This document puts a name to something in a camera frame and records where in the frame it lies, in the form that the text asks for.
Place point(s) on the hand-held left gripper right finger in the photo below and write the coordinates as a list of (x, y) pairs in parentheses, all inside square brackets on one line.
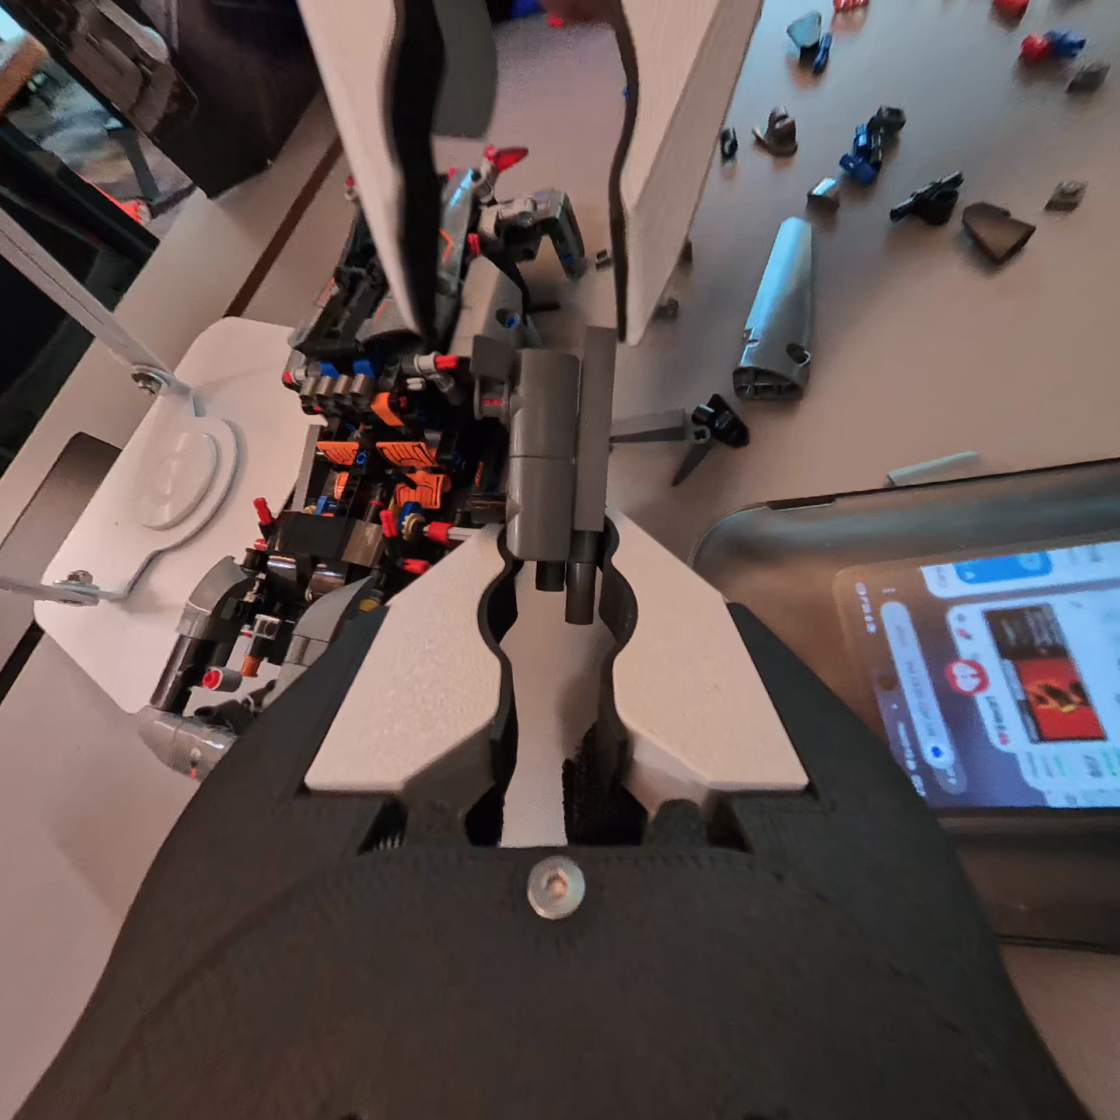
[(710, 700)]

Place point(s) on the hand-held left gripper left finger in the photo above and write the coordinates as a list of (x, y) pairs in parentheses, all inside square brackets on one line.
[(403, 700)]

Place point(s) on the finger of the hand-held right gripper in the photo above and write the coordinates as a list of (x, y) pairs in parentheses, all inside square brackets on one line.
[(693, 106), (359, 89)]

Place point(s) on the lego car model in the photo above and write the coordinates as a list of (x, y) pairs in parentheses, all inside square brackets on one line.
[(315, 535)]

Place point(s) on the grey lego side panel assembly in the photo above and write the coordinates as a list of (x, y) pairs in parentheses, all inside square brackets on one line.
[(544, 456)]

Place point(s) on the black narrow lego piece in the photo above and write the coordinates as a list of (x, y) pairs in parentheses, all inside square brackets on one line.
[(729, 144)]

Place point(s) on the blue lego pin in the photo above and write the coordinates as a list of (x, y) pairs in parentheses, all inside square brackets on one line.
[(824, 55)]

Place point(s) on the small grey black lego piece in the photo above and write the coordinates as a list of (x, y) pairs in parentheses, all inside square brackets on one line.
[(824, 196)]

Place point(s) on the grey curved lego panel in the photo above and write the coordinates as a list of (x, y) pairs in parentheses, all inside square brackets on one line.
[(775, 306)]

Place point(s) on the black lego axle connector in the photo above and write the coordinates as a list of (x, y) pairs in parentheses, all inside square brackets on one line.
[(929, 199)]

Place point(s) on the long grey lego wedge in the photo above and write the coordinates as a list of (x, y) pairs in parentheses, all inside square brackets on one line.
[(653, 428)]

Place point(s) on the black lego pin connector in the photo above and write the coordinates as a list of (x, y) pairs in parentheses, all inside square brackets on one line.
[(723, 420)]

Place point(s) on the light grey flat lego piece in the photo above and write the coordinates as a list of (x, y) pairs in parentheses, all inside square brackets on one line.
[(933, 470)]

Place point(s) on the dark curved lego slope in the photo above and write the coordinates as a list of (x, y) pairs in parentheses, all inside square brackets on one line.
[(997, 236)]

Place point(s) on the small grey lego stud plate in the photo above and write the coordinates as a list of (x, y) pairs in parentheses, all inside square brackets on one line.
[(1068, 197)]

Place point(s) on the dark grey lego slope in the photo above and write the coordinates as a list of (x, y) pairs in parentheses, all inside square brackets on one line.
[(1091, 77)]

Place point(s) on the smartphone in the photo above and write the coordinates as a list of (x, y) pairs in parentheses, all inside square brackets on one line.
[(1007, 683)]

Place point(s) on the clear round disc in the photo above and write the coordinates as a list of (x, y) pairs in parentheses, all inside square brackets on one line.
[(180, 477)]

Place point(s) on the dark grey lego bracket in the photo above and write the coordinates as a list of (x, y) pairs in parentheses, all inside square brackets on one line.
[(778, 135)]

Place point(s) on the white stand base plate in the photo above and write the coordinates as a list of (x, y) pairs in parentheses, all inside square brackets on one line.
[(89, 649)]

